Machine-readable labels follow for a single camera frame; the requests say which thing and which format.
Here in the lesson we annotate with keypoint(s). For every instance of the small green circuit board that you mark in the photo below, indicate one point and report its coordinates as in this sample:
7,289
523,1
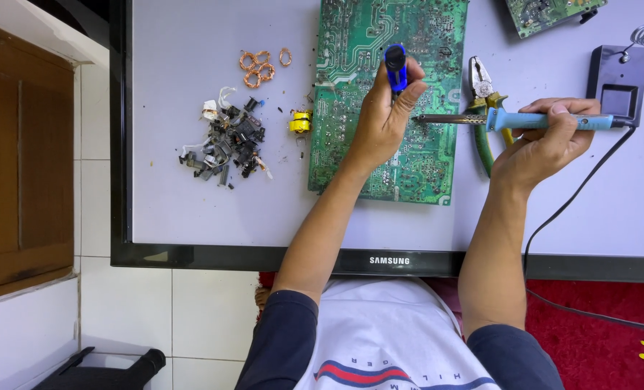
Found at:
544,13

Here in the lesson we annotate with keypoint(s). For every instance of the white shirt with navy sleeves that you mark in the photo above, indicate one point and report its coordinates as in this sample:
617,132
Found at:
387,336

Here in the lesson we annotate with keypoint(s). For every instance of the brown wooden door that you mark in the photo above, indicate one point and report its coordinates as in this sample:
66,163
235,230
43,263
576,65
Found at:
24,162

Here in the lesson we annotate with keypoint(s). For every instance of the black framed flat television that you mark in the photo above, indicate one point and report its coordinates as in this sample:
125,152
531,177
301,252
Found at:
208,216

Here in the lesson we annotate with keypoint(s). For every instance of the person's left hand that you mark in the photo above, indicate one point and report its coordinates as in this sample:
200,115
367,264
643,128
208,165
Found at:
379,127

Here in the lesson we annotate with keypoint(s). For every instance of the pile of removed electronic components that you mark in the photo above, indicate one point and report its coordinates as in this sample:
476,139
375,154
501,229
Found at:
235,135

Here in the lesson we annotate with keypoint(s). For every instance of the blue desoldering pump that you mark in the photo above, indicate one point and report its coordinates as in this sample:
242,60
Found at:
395,67

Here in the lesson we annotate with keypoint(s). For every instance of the black soldering iron stand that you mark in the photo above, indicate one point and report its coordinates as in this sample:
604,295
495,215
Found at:
614,70

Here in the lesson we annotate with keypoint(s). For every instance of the person's right hand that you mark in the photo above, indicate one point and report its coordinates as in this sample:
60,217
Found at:
544,149

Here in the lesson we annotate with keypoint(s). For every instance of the light blue soldering iron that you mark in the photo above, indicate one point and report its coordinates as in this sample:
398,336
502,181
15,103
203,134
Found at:
503,119

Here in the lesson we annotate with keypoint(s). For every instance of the yellow taped transformer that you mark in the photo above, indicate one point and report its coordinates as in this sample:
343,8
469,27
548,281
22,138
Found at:
300,123

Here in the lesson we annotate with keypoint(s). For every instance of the large green circuit board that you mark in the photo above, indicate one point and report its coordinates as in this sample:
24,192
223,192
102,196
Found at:
349,49

